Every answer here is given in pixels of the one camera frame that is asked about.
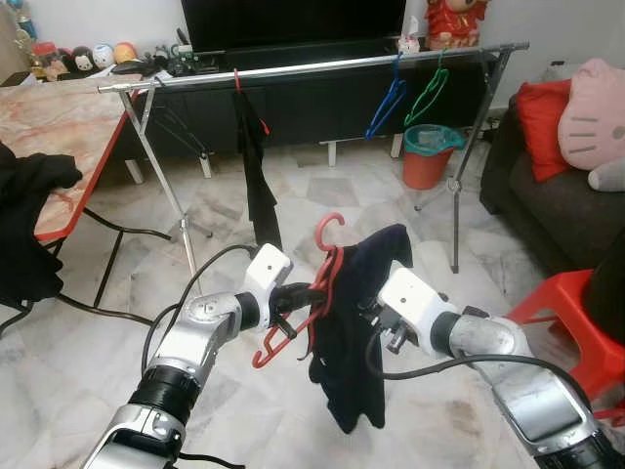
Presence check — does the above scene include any red plastic stool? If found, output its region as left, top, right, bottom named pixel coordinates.
left=503, top=269, right=625, bottom=428

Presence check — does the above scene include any red bucket green liner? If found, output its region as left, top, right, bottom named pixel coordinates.
left=402, top=124, right=466, bottom=191

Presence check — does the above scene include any red lidded jar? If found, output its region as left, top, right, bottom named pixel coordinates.
left=31, top=41, right=56, bottom=81

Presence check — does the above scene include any black television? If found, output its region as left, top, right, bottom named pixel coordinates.
left=181, top=0, right=408, bottom=53

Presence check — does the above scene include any blue plastic hanger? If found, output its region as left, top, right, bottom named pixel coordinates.
left=365, top=54, right=409, bottom=141

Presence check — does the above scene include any dark grey sofa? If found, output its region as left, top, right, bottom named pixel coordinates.
left=479, top=93, right=625, bottom=294

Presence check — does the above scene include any red laughing Buddha statue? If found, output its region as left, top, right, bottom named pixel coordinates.
left=425, top=0, right=489, bottom=51

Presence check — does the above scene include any navy t-shirt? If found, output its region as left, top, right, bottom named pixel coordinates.
left=308, top=224, right=414, bottom=436

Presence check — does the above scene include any small electronics pile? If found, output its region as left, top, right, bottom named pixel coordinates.
left=164, top=29, right=222, bottom=77

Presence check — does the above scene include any marble dining table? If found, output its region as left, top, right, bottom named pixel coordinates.
left=0, top=76, right=187, bottom=338

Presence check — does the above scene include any small colourful figurine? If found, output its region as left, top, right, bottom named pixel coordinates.
left=0, top=0, right=36, bottom=42

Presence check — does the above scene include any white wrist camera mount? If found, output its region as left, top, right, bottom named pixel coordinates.
left=241, top=244, right=294, bottom=330
left=376, top=266, right=458, bottom=355

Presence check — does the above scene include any black TV cabinet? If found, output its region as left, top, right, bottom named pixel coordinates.
left=98, top=44, right=511, bottom=169

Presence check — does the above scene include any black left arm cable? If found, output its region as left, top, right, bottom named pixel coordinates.
left=142, top=242, right=260, bottom=382

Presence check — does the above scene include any green plastic hanger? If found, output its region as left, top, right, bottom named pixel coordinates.
left=404, top=51, right=451, bottom=128

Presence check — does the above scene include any dark crumpled garment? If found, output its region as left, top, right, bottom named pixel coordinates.
left=0, top=145, right=85, bottom=306

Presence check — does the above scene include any black t-shirt white print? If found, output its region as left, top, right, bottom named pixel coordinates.
left=234, top=88, right=285, bottom=251

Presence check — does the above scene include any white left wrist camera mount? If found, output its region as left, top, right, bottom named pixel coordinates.
left=241, top=244, right=294, bottom=330

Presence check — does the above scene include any red plastic hanger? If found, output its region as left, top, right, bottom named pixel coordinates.
left=231, top=68, right=271, bottom=136
left=252, top=212, right=346, bottom=370

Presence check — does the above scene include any grey fabric bag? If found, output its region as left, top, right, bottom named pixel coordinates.
left=540, top=59, right=569, bottom=81

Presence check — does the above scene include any silver metal clothes rack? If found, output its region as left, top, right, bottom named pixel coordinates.
left=98, top=41, right=530, bottom=277

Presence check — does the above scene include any black wallet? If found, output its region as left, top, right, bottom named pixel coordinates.
left=110, top=59, right=149, bottom=76

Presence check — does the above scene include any pink Hello Kitty pillow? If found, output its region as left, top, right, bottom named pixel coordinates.
left=558, top=59, right=625, bottom=173

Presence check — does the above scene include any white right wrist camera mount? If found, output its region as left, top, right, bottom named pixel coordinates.
left=376, top=266, right=458, bottom=355

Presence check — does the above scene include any red cushion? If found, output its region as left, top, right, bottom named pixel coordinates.
left=515, top=80, right=573, bottom=184

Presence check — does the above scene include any black plastic hanger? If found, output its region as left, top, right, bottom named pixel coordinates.
left=148, top=83, right=212, bottom=159

